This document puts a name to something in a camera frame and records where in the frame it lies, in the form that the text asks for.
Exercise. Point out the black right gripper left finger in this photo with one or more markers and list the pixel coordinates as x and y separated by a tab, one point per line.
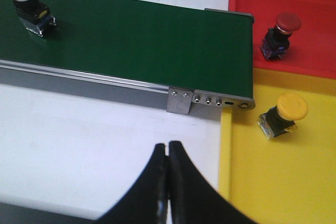
146	201

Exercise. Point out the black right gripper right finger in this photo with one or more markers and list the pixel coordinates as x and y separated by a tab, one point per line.
193	199

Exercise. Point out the yellow mushroom push button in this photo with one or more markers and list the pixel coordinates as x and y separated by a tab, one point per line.
280	119

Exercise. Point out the red mushroom push button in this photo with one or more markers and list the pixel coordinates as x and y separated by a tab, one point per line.
276	41

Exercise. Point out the yellow tray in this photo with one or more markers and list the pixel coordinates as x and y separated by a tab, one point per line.
291	178

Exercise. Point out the green conveyor belt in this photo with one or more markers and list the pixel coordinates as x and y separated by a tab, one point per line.
202	50

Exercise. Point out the red tray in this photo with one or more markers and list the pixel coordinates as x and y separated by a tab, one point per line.
296	36

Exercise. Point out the aluminium conveyor frame rail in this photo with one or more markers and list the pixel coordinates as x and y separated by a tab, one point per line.
179	100

